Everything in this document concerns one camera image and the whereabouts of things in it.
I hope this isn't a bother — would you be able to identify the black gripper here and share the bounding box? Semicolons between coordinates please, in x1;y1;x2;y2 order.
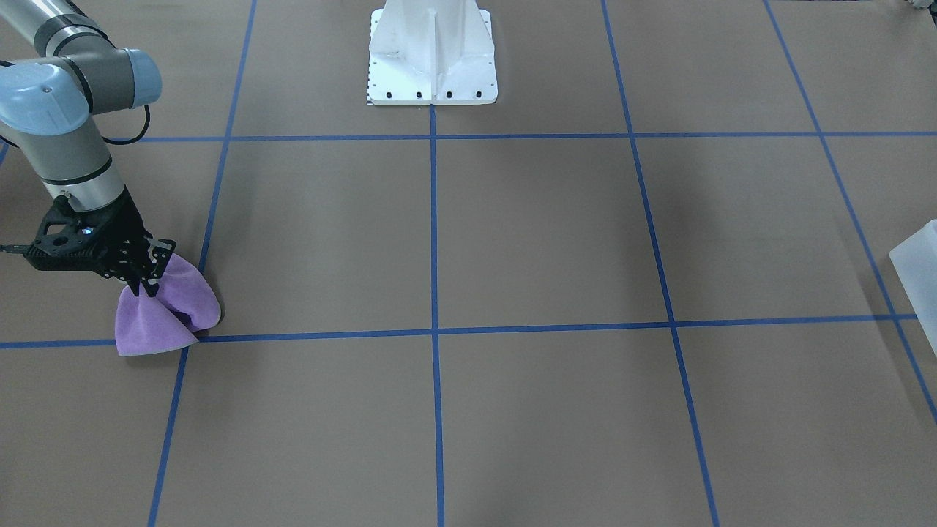
88;189;176;298

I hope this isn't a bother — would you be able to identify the purple microfiber cloth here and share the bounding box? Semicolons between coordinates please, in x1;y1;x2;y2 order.
114;255;222;357

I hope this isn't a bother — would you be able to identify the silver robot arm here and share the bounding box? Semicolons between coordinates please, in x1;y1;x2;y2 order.
1;1;176;297

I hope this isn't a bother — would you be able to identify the clear plastic storage box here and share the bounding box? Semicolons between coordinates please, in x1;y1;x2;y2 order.
889;220;936;351

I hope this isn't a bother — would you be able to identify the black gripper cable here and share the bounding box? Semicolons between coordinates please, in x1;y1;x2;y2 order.
102;102;152;146

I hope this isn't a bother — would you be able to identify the white pedestal column base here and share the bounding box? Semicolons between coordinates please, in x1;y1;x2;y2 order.
366;1;499;106

